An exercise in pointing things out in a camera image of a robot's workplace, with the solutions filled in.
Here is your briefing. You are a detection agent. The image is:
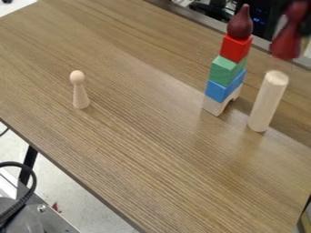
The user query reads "black computer case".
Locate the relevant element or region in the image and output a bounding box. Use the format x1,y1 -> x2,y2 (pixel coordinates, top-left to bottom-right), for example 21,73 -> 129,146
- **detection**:
236,0 -> 295,43

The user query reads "natural wooden cylinder block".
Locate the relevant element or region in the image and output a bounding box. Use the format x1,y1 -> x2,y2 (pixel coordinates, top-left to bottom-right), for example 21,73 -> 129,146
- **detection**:
246,69 -> 291,133

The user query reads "green block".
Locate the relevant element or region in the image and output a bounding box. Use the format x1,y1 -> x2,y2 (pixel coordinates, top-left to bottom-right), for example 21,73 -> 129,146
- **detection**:
207,55 -> 248,87

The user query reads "natural wooden peg figure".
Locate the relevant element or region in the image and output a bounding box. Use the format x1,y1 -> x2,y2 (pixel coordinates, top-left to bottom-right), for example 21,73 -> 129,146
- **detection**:
67,69 -> 92,110

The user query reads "black corrugated cable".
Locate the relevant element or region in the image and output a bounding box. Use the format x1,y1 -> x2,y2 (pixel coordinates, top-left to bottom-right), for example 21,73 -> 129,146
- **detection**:
0,161 -> 39,228

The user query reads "white arch block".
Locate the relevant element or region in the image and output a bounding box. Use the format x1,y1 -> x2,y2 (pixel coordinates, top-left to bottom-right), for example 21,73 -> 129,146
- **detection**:
201,83 -> 245,117

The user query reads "blue block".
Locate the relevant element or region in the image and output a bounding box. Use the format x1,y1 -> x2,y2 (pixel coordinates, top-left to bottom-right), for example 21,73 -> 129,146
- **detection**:
204,68 -> 248,104

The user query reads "grey machine base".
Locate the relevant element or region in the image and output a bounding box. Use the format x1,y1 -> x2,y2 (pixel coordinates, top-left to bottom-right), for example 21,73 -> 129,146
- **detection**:
0,196 -> 79,233

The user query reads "dark red teardrop block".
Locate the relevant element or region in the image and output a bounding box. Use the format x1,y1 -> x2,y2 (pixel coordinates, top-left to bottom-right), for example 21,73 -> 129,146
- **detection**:
226,3 -> 256,40

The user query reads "black table leg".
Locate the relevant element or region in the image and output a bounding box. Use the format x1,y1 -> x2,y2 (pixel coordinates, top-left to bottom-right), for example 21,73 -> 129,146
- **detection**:
18,145 -> 41,187

